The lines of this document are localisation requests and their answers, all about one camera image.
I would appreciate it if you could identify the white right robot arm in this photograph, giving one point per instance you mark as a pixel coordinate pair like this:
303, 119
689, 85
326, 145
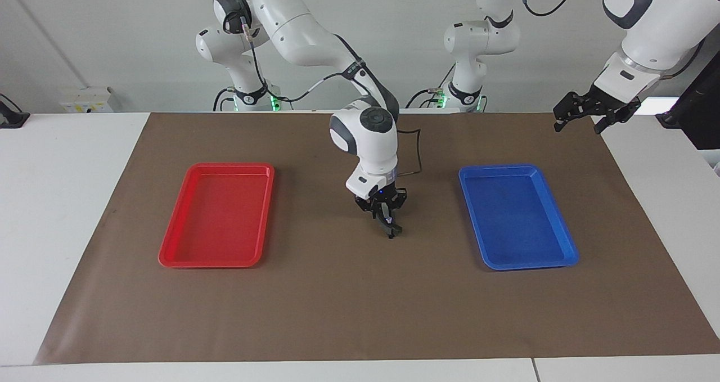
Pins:
304, 33

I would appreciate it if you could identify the black clamp device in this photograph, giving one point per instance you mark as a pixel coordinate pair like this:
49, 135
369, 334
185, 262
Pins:
12, 117

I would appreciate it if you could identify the curved brake shoe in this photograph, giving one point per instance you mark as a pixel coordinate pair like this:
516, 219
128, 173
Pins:
397, 230

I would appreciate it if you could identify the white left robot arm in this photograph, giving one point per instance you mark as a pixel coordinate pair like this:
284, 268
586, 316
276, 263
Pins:
652, 33

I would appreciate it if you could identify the black monitor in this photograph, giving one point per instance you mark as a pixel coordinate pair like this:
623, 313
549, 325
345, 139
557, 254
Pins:
697, 112

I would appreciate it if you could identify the brown paper mat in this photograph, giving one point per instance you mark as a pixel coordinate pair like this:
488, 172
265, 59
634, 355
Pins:
360, 292

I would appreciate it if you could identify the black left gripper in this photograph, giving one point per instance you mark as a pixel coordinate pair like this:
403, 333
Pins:
603, 102

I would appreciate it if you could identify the blue plastic tray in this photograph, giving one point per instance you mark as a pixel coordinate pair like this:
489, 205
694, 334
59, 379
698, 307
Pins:
506, 247

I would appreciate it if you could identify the red plastic tray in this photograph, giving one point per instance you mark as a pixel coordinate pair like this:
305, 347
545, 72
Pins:
191, 247

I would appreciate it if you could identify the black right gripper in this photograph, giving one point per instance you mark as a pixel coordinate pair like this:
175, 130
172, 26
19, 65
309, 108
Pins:
382, 197

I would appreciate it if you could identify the white wall socket box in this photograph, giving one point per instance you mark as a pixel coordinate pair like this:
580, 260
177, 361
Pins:
90, 100

